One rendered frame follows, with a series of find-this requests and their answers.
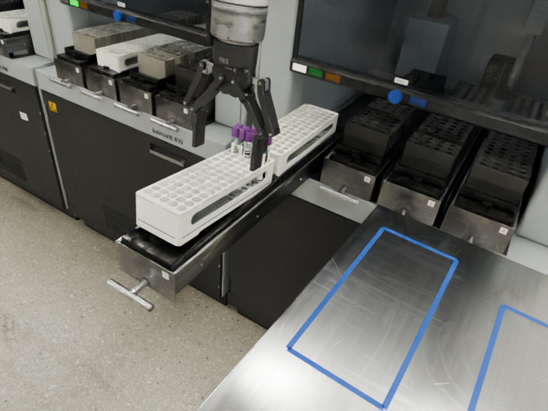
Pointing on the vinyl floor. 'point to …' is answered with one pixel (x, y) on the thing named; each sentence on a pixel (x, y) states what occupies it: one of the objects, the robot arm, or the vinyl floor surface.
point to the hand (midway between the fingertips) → (226, 151)
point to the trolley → (402, 331)
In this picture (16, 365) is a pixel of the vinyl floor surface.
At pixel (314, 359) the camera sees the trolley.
